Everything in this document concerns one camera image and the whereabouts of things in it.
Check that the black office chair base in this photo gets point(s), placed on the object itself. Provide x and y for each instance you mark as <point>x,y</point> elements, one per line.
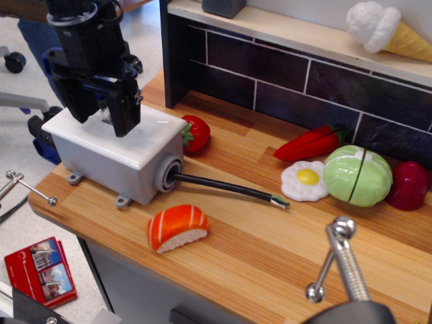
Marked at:
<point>134,62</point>

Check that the salmon sushi toy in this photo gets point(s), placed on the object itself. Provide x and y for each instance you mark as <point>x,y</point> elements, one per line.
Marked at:
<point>175,227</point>

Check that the red chili pepper toy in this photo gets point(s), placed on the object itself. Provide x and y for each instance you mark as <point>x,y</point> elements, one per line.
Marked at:
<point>314,143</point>

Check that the brown chair seat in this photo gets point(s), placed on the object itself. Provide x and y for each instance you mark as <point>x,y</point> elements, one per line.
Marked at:
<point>30,10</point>

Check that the clear light switch toggle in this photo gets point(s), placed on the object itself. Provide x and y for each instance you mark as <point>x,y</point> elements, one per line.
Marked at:
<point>106,116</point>

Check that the red strawberry toy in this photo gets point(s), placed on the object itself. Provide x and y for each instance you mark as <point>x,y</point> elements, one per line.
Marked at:
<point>195,134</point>

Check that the grey cabinet drawer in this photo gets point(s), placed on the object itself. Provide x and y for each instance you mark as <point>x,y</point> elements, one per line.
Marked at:
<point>138,296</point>

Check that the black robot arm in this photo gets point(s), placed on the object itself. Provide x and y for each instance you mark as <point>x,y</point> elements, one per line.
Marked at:
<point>89,7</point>

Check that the metal clamp screw right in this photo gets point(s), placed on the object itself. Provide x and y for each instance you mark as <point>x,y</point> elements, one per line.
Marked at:
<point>339,234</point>

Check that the white grey switch box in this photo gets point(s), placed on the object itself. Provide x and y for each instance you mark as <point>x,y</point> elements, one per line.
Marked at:
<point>136,166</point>

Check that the fried egg toy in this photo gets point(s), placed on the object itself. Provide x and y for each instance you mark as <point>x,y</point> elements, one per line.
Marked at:
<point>303,181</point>

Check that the ice cream cone toy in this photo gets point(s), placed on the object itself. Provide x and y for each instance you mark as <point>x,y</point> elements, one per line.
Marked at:
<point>378,28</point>

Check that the green cabbage toy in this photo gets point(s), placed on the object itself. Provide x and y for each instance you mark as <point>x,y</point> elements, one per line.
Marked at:
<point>357,176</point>

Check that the dark red pepper toy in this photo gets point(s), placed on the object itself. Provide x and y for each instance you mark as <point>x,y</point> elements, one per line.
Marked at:
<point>411,182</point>

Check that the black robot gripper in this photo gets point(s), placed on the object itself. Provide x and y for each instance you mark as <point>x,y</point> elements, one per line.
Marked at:
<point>98,40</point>

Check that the dark tiled backsplash shelf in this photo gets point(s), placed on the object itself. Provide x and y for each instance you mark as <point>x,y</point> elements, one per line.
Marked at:
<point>385,111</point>

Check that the grey chair leg with caster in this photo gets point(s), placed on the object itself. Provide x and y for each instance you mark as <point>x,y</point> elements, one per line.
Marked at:
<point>25,90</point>

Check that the red booklet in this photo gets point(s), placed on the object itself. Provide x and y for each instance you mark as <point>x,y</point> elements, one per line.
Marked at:
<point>41,272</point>

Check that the blue bar clamp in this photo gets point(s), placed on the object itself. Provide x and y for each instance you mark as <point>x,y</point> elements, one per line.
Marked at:
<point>45,145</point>

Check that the grey block on shelf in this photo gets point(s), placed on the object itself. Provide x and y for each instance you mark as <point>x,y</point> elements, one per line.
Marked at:
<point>223,8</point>

